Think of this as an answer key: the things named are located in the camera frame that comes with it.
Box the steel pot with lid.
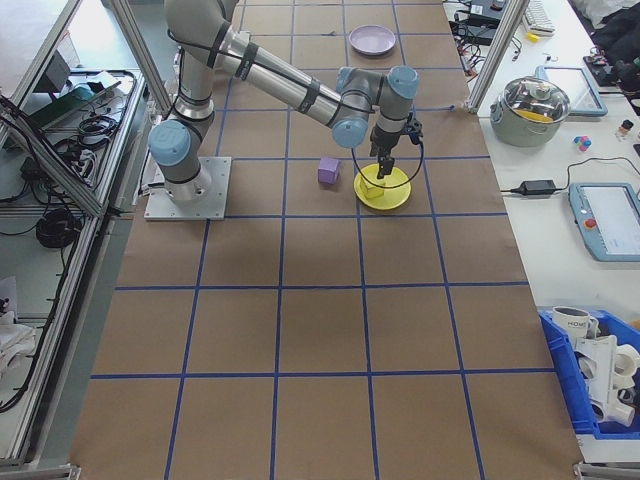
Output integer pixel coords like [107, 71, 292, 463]
[489, 76, 572, 147]

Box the black bag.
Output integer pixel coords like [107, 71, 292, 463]
[589, 0, 640, 51]

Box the black coiled cable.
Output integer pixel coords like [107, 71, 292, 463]
[35, 208, 84, 249]

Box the white keyboard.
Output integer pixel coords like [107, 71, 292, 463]
[523, 0, 556, 37]

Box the black looped gripper cable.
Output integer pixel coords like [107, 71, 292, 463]
[349, 134, 426, 190]

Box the white square base plate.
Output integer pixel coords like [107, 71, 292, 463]
[144, 156, 233, 221]

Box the black electronics box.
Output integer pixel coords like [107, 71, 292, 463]
[452, 9, 501, 29]

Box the purple foam block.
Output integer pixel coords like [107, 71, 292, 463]
[317, 156, 342, 185]

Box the white printed mug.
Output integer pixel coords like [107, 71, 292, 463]
[551, 305, 600, 341]

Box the grey box device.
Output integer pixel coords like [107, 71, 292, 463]
[34, 49, 74, 94]

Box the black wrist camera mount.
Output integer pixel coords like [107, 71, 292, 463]
[402, 113, 424, 146]

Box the purple plastic plate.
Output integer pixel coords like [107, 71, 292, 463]
[348, 24, 399, 56]

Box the white cloth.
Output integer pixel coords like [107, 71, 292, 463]
[0, 309, 36, 374]

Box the black power adapter with cable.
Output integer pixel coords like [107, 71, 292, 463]
[501, 157, 640, 197]

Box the black power strip with plugs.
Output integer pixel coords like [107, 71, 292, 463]
[54, 139, 101, 176]

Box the aluminium profile post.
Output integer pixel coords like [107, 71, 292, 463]
[467, 0, 531, 115]

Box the yellow plastic plate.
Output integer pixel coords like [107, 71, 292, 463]
[353, 163, 413, 211]

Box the blue plastic bin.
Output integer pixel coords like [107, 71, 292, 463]
[538, 308, 640, 441]

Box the white pipe fitting assembly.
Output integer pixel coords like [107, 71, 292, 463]
[572, 334, 640, 429]

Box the light blue teach pendant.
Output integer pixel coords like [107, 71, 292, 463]
[534, 64, 609, 119]
[568, 181, 640, 262]

